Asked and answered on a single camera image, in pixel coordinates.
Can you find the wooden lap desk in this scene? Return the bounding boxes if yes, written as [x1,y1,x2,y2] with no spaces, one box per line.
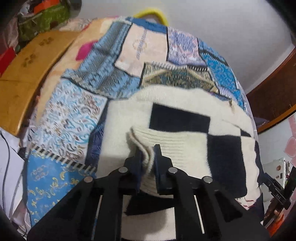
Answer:
[1,30,80,136]

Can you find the green fabric storage box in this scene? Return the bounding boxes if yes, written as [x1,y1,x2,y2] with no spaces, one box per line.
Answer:
[18,3,70,42]

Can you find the wooden door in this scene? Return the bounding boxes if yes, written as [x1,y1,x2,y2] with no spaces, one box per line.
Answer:
[247,49,295,133]

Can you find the blue patchwork bed quilt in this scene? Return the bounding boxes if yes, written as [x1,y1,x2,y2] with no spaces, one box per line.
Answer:
[27,17,268,240]

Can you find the black cable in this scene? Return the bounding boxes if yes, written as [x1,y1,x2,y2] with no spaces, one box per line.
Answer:
[0,131,11,212]

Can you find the white and black sweater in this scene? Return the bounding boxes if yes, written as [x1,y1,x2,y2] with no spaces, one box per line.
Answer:
[97,85,264,240]

